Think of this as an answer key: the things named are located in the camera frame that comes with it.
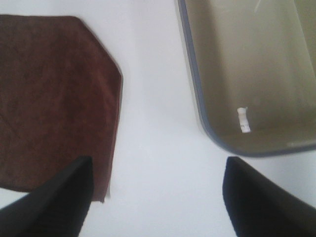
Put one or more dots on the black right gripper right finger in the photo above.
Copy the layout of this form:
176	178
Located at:
257	207

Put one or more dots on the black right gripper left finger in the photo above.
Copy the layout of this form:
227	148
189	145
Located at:
57	208

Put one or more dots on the brown towel with white label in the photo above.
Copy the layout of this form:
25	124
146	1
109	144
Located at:
60	95

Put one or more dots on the beige bin grey rim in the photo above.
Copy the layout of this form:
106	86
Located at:
259	54

